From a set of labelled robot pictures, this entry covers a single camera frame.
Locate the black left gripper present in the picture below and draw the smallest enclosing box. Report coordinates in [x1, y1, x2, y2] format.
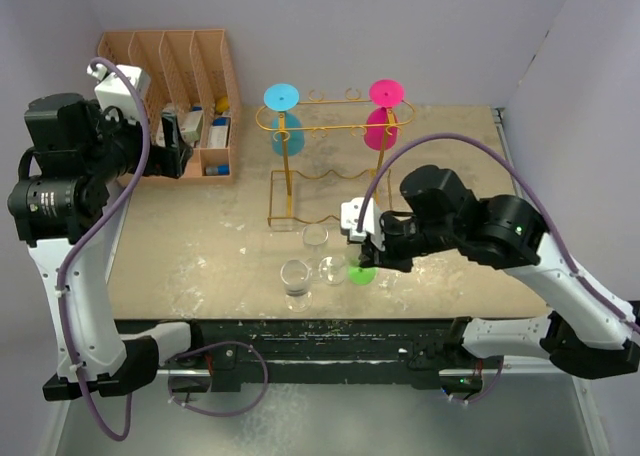
[82, 99, 191, 185]

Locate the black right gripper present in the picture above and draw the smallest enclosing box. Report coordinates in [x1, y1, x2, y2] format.
[359, 210, 459, 271]

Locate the green plastic wine glass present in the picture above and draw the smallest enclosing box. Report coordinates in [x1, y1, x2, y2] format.
[346, 245, 377, 286]

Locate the pink plastic wine glass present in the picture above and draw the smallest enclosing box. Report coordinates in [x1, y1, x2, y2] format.
[364, 79, 404, 150]

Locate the blue plastic wine glass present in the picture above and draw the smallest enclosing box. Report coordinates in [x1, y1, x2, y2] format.
[263, 83, 305, 156]

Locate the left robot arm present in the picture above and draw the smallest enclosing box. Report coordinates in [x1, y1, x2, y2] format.
[7, 93, 206, 401]

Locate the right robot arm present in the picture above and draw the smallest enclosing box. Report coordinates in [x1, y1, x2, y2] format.
[340, 165, 639, 380]

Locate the clear wine glass front right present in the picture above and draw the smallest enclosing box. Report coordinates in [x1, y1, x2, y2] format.
[319, 256, 347, 286]

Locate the clear wine glass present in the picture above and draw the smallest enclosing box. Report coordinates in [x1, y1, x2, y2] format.
[319, 256, 347, 286]
[302, 224, 329, 272]
[280, 259, 312, 313]

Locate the clear wine glass rear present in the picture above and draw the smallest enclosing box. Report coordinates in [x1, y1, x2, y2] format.
[302, 224, 329, 272]

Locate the clear wine glass front left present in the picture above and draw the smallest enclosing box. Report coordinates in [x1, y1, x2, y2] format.
[280, 259, 312, 313]

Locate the white oval label card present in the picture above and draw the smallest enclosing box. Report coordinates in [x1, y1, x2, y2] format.
[155, 104, 178, 147]

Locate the green white small box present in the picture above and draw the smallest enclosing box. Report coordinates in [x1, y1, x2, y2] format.
[180, 106, 204, 144]

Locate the blue grey glue stick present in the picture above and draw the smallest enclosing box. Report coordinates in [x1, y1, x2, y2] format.
[204, 165, 230, 176]

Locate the white box blue cap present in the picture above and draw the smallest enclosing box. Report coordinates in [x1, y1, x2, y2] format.
[207, 116, 231, 149]

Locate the yellow sponge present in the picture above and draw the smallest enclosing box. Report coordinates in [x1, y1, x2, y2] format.
[215, 96, 230, 114]

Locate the peach plastic desk organizer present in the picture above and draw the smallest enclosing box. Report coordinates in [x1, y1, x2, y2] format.
[97, 29, 242, 187]

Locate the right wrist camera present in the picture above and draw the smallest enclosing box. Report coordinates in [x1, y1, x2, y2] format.
[339, 197, 385, 251]

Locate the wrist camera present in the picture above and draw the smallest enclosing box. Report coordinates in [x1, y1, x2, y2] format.
[87, 62, 151, 123]
[339, 197, 385, 251]

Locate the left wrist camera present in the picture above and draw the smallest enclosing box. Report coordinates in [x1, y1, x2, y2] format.
[87, 62, 151, 123]

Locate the gold wire wine glass rack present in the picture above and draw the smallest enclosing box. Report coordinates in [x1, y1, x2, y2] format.
[255, 88, 416, 230]

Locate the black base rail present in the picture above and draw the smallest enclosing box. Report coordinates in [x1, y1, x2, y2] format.
[166, 319, 502, 393]

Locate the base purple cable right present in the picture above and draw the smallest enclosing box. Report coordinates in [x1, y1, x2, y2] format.
[447, 358, 506, 408]

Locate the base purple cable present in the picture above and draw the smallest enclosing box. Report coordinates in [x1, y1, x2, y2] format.
[167, 340, 270, 417]
[447, 358, 506, 408]

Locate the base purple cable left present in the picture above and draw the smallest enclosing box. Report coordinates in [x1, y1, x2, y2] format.
[167, 340, 270, 417]

